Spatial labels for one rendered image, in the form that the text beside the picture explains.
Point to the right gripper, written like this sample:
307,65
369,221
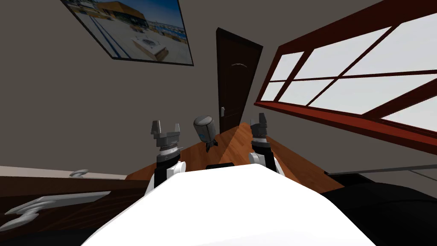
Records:
259,131

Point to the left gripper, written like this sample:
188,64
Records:
167,139

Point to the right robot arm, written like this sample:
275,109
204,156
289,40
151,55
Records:
263,152

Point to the grey cylinder with black base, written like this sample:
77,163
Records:
205,129

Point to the black panelled door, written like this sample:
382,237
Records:
237,82

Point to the red framed window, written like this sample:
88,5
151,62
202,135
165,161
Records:
341,109

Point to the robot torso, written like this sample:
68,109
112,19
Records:
225,205

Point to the dark brown door leaf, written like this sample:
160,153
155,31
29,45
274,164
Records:
85,186

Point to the framed landscape wall picture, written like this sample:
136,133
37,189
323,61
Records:
136,30

